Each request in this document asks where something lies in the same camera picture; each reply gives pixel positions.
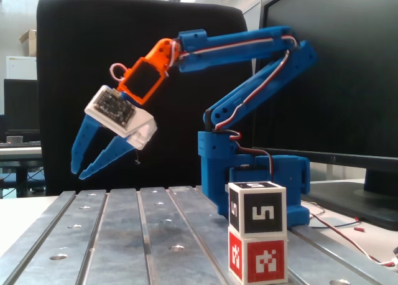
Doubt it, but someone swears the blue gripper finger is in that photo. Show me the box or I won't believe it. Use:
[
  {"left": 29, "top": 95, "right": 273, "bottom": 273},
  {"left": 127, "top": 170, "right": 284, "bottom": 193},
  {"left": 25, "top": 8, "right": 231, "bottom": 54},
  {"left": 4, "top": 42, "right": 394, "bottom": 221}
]
[
  {"left": 70, "top": 113, "right": 105, "bottom": 175},
  {"left": 78, "top": 134, "right": 137, "bottom": 180}
]

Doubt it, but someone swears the orange gripper housing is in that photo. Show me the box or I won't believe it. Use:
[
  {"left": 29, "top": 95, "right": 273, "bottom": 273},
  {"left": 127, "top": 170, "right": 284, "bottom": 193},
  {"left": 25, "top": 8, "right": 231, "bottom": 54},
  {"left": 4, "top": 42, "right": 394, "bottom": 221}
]
[{"left": 117, "top": 37, "right": 183, "bottom": 106}]

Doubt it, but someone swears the black cube with white marker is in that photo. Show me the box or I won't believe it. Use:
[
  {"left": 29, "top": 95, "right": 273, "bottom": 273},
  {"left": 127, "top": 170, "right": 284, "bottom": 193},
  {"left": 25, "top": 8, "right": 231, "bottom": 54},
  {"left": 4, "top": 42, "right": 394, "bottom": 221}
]
[{"left": 228, "top": 181, "right": 287, "bottom": 235}]

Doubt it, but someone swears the blue robot arm with base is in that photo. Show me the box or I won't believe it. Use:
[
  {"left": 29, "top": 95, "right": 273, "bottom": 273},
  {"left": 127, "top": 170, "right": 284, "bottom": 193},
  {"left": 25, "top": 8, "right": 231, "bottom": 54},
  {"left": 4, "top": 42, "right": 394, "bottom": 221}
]
[{"left": 177, "top": 25, "right": 318, "bottom": 230}]

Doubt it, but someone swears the red cube with white marker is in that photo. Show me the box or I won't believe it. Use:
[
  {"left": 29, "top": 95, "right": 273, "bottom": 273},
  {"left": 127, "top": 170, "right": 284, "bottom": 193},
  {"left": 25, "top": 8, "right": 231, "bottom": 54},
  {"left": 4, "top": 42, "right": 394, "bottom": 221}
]
[{"left": 228, "top": 228, "right": 289, "bottom": 283}]

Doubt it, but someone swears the white background desk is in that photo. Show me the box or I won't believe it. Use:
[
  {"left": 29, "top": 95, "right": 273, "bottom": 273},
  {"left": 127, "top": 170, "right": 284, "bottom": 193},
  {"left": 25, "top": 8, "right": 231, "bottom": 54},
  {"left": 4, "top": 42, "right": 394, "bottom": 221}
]
[{"left": 0, "top": 144, "right": 44, "bottom": 174}]

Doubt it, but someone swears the black office chair back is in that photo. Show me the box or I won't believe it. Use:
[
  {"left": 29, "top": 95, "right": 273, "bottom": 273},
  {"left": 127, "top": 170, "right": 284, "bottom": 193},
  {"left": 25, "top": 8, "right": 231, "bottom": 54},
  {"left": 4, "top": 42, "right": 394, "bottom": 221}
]
[{"left": 36, "top": 0, "right": 254, "bottom": 196}]

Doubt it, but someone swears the black background monitor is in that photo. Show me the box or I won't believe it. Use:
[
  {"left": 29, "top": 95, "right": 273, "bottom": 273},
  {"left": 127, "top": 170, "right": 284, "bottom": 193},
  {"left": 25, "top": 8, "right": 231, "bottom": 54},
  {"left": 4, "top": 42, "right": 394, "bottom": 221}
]
[{"left": 3, "top": 78, "right": 41, "bottom": 132}]

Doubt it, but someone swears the white cabinet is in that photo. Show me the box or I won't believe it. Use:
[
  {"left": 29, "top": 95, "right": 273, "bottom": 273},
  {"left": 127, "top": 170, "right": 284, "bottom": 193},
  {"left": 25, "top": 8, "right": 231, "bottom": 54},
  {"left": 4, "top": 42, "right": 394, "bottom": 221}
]
[{"left": 5, "top": 55, "right": 38, "bottom": 80}]

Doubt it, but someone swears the brown cardboard box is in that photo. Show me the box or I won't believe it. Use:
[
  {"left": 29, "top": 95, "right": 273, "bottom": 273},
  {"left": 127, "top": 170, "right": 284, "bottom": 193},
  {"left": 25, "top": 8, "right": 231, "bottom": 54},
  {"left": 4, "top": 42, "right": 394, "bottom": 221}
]
[{"left": 18, "top": 29, "right": 37, "bottom": 57}]

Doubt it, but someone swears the black Dell monitor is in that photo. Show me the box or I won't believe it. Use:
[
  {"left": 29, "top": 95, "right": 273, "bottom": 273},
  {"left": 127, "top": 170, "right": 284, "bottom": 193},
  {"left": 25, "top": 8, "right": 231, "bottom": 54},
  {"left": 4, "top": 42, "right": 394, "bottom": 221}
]
[{"left": 251, "top": 0, "right": 398, "bottom": 231}]

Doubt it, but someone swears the red white gripper servo cable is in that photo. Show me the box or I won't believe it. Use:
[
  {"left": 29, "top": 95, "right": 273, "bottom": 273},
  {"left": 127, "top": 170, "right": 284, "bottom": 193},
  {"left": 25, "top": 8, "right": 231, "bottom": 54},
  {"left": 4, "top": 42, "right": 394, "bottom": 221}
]
[{"left": 109, "top": 39, "right": 183, "bottom": 81}]

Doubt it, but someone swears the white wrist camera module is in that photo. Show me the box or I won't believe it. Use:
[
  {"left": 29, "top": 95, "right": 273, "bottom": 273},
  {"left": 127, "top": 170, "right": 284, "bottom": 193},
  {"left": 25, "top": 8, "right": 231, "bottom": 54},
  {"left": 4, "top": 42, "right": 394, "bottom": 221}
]
[{"left": 83, "top": 85, "right": 159, "bottom": 151}]

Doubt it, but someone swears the aluminium slotted base plate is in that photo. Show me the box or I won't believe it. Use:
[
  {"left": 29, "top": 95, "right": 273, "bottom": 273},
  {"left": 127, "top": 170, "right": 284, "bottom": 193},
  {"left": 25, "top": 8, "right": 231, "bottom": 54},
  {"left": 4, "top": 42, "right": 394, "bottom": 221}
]
[{"left": 0, "top": 186, "right": 398, "bottom": 285}]

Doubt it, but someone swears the red white arm link cable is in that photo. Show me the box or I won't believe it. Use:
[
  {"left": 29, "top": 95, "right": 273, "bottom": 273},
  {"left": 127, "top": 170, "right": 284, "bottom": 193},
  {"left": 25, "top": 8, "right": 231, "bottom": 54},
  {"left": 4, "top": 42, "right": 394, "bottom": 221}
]
[{"left": 178, "top": 35, "right": 301, "bottom": 133}]

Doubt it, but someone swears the red white base servo cable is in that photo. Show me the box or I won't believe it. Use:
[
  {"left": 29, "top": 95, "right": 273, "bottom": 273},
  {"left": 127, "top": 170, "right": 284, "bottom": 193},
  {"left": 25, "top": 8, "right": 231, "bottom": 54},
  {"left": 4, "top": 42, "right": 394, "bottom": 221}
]
[{"left": 221, "top": 129, "right": 277, "bottom": 184}]

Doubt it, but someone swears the red white black table cable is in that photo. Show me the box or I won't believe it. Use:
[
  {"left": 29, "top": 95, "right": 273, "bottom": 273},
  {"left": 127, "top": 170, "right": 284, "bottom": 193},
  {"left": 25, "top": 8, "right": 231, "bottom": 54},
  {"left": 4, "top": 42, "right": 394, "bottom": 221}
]
[{"left": 306, "top": 200, "right": 398, "bottom": 267}]

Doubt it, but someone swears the red tipped jumper wire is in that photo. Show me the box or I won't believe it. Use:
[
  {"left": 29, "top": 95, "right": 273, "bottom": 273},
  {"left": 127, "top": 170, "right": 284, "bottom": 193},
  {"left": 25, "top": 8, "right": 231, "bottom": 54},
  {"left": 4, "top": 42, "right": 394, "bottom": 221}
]
[{"left": 310, "top": 215, "right": 365, "bottom": 233}]

